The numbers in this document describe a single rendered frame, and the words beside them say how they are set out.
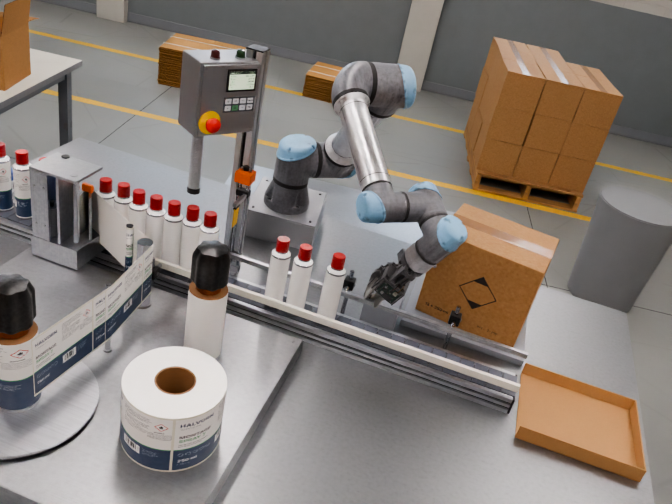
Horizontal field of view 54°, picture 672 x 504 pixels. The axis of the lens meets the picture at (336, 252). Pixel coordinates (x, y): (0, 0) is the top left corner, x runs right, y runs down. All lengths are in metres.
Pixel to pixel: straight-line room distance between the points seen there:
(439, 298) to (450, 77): 5.39
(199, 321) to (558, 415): 0.94
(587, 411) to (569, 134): 3.40
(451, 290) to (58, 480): 1.11
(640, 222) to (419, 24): 3.80
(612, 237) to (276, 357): 2.59
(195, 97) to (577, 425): 1.26
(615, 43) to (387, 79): 5.64
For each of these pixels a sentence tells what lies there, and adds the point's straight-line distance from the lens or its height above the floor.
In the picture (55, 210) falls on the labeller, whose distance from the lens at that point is 1.87.
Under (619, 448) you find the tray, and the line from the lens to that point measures 1.85.
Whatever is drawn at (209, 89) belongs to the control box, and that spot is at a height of 1.41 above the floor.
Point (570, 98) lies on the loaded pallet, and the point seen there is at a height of 0.80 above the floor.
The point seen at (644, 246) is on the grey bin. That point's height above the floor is 0.48.
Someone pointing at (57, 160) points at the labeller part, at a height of 1.14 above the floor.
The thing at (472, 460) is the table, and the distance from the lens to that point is 1.62.
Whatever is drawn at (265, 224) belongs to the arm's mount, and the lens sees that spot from 2.15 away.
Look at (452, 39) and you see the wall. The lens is 7.09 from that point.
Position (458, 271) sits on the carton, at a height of 1.03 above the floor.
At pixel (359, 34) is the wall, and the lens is 7.12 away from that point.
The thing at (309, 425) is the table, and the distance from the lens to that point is 1.57.
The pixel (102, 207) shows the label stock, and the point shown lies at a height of 1.04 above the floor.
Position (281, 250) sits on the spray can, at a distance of 1.70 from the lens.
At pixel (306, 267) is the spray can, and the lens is 1.69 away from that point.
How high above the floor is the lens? 1.95
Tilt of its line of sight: 31 degrees down
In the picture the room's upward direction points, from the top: 13 degrees clockwise
